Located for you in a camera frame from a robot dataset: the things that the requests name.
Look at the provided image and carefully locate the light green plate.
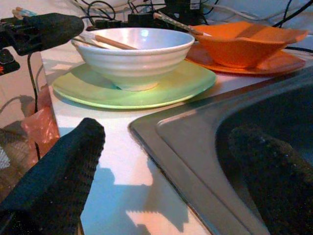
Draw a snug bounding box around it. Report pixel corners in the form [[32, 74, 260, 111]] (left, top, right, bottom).
[[52, 60, 217, 110]]

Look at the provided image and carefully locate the black power adapter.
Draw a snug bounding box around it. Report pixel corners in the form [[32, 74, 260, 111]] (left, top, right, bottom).
[[165, 0, 203, 25], [128, 12, 157, 25]]

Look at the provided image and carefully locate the orange square bowl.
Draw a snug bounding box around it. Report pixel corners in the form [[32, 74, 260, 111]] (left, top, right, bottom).
[[190, 21, 309, 69]]

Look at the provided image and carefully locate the dark steel kitchen sink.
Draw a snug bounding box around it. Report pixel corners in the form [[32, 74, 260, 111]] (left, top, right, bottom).
[[128, 66, 313, 235]]

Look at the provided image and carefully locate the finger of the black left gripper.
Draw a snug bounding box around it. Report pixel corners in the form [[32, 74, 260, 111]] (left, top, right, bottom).
[[23, 13, 85, 53]]

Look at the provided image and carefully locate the pink plastic bag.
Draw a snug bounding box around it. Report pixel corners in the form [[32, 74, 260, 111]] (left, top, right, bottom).
[[21, 85, 61, 147]]

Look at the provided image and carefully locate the patterned handle chopstick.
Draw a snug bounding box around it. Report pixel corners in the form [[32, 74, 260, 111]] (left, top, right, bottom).
[[153, 12, 212, 37]]

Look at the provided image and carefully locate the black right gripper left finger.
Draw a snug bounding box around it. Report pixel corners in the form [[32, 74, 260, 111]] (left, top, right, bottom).
[[0, 117, 106, 235]]

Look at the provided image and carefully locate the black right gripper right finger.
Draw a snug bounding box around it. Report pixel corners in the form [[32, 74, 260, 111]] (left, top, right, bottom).
[[227, 124, 313, 235]]

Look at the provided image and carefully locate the orange square plate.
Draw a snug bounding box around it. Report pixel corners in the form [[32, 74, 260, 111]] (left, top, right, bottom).
[[185, 43, 306, 75]]

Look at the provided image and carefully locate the white ribbed ceramic bowl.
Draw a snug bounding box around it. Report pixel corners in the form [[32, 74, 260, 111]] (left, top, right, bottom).
[[77, 27, 196, 92]]

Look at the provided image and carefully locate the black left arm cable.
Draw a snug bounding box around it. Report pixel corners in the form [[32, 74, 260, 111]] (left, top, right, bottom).
[[26, 53, 42, 161]]

